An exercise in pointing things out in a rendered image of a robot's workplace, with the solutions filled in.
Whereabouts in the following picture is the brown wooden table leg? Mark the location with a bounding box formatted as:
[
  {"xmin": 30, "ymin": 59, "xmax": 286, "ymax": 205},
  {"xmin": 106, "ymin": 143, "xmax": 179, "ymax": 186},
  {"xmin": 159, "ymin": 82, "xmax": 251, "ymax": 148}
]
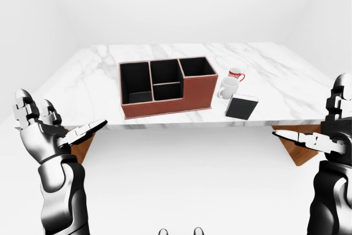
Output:
[
  {"xmin": 67, "ymin": 128, "xmax": 96, "ymax": 164},
  {"xmin": 271, "ymin": 124, "xmax": 325, "ymax": 167}
]

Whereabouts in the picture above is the white mug with red handle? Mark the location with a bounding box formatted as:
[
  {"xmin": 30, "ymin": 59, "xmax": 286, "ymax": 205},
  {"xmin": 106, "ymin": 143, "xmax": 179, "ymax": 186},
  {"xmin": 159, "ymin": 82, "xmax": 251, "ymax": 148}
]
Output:
[{"xmin": 228, "ymin": 67, "xmax": 245, "ymax": 83}]

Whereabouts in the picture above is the black book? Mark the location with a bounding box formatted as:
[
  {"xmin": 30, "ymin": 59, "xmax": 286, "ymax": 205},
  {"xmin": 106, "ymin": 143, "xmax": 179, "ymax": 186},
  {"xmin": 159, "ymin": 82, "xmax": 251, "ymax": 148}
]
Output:
[{"xmin": 225, "ymin": 93, "xmax": 260, "ymax": 121}]

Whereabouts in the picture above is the plain white mug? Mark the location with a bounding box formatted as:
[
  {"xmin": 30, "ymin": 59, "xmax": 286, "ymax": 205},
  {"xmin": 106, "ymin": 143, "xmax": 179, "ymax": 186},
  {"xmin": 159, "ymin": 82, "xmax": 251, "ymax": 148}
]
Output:
[{"xmin": 217, "ymin": 77, "xmax": 240, "ymax": 100}]

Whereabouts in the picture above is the red-brown desk caddy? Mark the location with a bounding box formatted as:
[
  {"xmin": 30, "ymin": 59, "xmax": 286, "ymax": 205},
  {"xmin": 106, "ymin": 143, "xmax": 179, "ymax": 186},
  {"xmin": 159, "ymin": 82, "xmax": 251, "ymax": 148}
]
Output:
[{"xmin": 118, "ymin": 56, "xmax": 219, "ymax": 120}]

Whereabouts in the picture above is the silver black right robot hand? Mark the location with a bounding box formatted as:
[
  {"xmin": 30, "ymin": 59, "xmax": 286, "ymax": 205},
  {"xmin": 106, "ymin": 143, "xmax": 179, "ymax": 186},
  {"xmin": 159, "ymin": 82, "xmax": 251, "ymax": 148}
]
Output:
[{"xmin": 272, "ymin": 73, "xmax": 352, "ymax": 162}]

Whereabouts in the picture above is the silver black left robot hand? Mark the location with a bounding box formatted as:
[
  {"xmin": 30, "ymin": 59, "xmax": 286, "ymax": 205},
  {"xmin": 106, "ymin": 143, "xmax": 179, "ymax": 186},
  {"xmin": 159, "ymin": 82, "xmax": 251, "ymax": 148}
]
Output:
[{"xmin": 12, "ymin": 89, "xmax": 108, "ymax": 165}]

